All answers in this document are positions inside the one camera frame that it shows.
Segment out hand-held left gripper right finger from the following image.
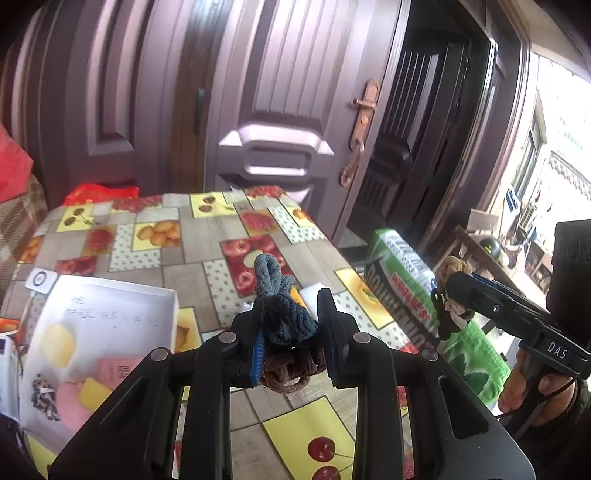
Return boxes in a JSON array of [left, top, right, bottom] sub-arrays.
[[316, 287, 536, 480]]

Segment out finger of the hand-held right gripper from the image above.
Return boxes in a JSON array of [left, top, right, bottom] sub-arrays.
[[431, 272, 541, 335], [475, 276, 555, 317]]

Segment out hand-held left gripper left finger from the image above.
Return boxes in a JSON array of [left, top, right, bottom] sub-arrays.
[[48, 309, 266, 480]]

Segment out beige and brown hair ties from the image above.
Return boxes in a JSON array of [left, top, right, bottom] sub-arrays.
[[430, 256, 483, 341]]

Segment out pink tissue pack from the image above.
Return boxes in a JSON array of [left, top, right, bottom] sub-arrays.
[[95, 355, 144, 393]]

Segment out white cardboard box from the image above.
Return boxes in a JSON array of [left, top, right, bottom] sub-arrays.
[[18, 274, 180, 455]]

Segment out yellow and green sponge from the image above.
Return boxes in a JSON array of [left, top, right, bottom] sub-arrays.
[[78, 377, 114, 409]]

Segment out pink fluffy pom keychain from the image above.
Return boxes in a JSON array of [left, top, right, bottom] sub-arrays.
[[55, 379, 100, 430]]

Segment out pale yellow hexagonal sponge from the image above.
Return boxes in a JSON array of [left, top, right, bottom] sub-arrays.
[[39, 324, 76, 367]]

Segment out person's right forearm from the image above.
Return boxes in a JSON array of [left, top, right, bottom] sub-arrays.
[[508, 378, 591, 480]]

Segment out person's right hand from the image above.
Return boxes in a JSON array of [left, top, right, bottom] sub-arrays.
[[498, 348, 580, 428]]

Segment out white foam block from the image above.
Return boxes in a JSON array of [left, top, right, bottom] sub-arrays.
[[300, 284, 333, 305]]

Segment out green gum pack pillow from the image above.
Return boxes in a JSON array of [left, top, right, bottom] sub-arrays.
[[364, 228, 512, 416]]

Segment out fruit print tablecloth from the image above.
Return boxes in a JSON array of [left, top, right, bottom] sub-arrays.
[[0, 185, 462, 480]]

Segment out black metal gate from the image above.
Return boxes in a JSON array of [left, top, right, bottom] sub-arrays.
[[346, 28, 499, 250]]

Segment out orange plastic bag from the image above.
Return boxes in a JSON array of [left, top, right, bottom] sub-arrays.
[[62, 184, 139, 206]]

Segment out purple panelled door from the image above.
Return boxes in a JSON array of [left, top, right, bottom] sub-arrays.
[[203, 0, 411, 245]]

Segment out brown plaid cushion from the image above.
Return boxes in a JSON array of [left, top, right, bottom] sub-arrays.
[[0, 175, 49, 296]]

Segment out dark brown door leaf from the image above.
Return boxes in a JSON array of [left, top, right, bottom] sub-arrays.
[[0, 0, 213, 199]]

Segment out red cloth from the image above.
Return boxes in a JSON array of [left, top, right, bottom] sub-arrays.
[[0, 122, 34, 204]]

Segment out copper door handle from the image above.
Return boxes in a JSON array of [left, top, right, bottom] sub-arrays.
[[340, 79, 382, 188]]

